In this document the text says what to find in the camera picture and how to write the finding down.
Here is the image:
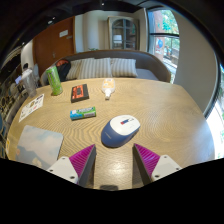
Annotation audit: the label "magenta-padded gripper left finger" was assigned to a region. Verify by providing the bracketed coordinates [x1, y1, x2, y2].
[46, 143, 98, 188]

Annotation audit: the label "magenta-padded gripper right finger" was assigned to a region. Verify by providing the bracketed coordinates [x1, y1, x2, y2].
[132, 143, 183, 186]

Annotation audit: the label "white and blue computer mouse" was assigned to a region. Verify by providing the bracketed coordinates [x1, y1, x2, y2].
[100, 114, 141, 149]

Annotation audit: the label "small green and blue box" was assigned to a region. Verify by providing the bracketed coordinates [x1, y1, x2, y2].
[69, 106, 97, 121]

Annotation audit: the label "black and orange flat box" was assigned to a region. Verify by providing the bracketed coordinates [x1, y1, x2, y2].
[70, 83, 90, 104]

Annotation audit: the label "white sticker sheet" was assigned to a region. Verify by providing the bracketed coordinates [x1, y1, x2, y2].
[18, 93, 45, 123]

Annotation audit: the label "bright side window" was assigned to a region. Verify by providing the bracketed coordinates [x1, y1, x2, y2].
[206, 66, 224, 159]

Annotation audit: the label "orange and white squeeze bottle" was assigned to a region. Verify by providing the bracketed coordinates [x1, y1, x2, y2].
[101, 77, 116, 101]

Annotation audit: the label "green drink can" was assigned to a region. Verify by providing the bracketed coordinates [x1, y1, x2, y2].
[45, 65, 64, 97]

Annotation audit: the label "striped cushion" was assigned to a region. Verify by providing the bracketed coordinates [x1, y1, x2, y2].
[110, 58, 139, 79]
[77, 57, 113, 80]
[65, 59, 84, 81]

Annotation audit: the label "black and orange backpack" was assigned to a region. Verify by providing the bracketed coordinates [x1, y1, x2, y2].
[54, 58, 72, 83]

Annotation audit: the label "clear tumbler with white lid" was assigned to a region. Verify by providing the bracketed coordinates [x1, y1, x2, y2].
[20, 68, 38, 98]

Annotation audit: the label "grey curved sofa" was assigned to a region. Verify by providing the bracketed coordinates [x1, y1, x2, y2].
[39, 49, 172, 87]

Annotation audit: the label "brown wooden door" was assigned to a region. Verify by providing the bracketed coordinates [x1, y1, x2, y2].
[32, 16, 77, 78]

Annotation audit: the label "black framed window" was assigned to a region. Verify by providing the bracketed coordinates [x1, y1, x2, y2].
[147, 8, 181, 84]

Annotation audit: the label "glass door cabinet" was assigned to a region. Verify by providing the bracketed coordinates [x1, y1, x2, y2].
[107, 16, 140, 52]

